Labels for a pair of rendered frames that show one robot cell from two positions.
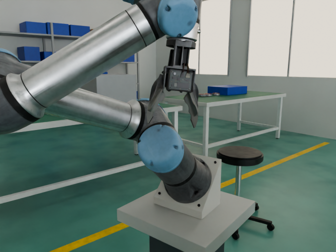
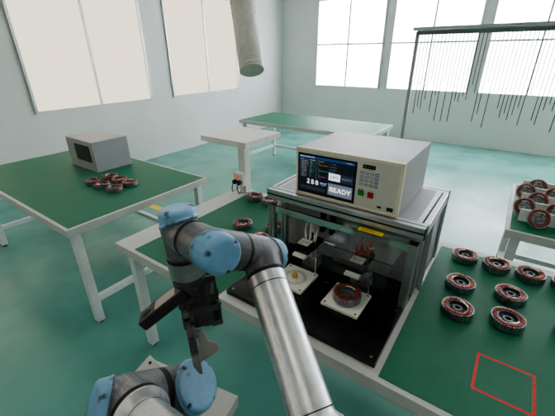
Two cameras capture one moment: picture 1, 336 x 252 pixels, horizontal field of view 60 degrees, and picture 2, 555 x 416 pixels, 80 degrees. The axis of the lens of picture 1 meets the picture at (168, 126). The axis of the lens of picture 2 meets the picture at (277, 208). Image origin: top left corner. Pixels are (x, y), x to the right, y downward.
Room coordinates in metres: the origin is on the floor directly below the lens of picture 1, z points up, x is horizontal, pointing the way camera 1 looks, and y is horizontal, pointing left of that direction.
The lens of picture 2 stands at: (0.68, 0.56, 1.66)
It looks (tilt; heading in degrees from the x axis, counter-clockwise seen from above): 25 degrees down; 256
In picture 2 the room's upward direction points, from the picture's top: straight up
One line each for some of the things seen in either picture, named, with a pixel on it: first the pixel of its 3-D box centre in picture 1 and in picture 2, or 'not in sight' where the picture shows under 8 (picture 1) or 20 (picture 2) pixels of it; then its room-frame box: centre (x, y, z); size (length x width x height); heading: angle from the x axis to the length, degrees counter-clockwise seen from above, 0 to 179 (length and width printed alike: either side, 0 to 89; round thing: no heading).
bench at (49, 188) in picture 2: not in sight; (92, 214); (1.64, -2.40, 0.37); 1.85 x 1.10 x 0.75; 131
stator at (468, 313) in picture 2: not in sight; (457, 309); (-0.23, -0.22, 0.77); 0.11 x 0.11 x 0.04
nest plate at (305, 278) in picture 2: not in sight; (295, 278); (0.32, -0.55, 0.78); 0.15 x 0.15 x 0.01; 41
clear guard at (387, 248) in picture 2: not in sight; (367, 247); (0.13, -0.33, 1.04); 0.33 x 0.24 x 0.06; 41
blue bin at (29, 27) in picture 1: (32, 28); not in sight; (5.86, 2.60, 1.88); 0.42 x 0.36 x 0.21; 41
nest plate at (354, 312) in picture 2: not in sight; (346, 300); (0.17, -0.37, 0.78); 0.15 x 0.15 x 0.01; 41
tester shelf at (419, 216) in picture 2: not in sight; (357, 193); (0.00, -0.67, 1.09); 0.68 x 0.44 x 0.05; 131
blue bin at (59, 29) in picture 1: (55, 30); not in sight; (6.14, 2.28, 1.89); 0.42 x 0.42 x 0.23; 39
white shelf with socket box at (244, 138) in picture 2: not in sight; (243, 167); (0.39, -1.53, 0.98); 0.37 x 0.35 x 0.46; 131
